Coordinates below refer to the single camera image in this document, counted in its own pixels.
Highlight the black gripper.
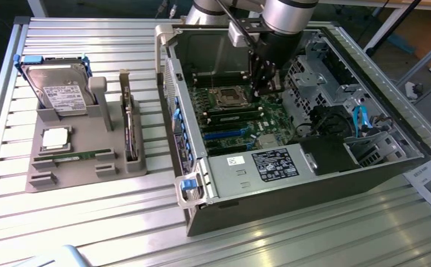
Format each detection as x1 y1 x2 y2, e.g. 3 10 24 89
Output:
250 29 305 101

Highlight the empty black RAM slot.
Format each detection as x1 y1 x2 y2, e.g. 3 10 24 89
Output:
191 71 254 87

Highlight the black installed RAM stick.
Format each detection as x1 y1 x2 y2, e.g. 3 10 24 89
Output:
205 109 263 125

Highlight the green RAM stick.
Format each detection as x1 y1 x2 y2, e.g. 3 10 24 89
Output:
35 149 114 163

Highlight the CPU socket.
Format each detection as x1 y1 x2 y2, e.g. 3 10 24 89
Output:
209 87 257 110

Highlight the green motherboard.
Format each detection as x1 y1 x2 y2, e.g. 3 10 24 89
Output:
189 79 298 157

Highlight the silver chipset heatsink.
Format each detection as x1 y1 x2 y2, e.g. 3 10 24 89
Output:
257 134 286 149

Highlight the blue expansion slot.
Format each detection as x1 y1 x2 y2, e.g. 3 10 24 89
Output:
203 126 254 142

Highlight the white power strip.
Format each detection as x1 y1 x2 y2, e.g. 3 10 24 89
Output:
404 81 425 98

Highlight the brown cardboard box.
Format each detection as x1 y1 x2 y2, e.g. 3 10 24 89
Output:
377 5 431 60

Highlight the black fan shroud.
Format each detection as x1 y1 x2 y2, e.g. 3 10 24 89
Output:
299 137 362 176

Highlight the metal disk bay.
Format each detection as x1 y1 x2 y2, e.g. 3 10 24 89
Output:
344 130 420 168

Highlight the grey power supply unit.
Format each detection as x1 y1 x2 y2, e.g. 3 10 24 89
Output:
205 143 318 201

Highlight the graphics card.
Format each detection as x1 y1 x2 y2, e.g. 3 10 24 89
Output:
119 69 143 162

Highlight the black open PC case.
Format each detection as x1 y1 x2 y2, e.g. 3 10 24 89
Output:
154 22 431 238

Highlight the hard disk in blue caddy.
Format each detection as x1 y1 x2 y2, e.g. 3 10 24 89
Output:
14 53 93 117

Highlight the silver CPU chip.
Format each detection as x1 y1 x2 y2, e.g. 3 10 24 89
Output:
42 128 73 149

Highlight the grey parts rack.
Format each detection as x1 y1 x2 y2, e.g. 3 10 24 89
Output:
26 76 147 194

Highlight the light blue grey object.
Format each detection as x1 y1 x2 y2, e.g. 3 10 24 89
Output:
12 244 93 267

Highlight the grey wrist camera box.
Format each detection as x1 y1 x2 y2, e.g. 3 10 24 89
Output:
227 21 253 47

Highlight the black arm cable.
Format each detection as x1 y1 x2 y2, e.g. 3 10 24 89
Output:
214 0 258 58

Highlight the blue data wire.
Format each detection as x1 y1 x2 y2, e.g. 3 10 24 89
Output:
352 105 376 137

